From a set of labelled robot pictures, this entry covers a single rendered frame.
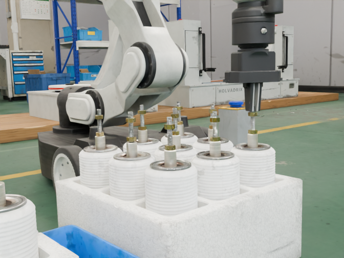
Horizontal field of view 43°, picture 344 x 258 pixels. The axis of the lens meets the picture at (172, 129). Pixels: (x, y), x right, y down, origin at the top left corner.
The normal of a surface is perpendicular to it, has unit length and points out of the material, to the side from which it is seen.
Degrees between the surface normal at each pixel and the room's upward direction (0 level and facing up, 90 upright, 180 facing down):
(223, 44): 90
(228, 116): 90
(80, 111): 90
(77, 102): 90
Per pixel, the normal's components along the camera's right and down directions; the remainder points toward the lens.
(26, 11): 0.63, 0.10
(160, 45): 0.44, -0.61
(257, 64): 0.31, 0.13
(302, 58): -0.78, 0.11
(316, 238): -0.03, -0.99
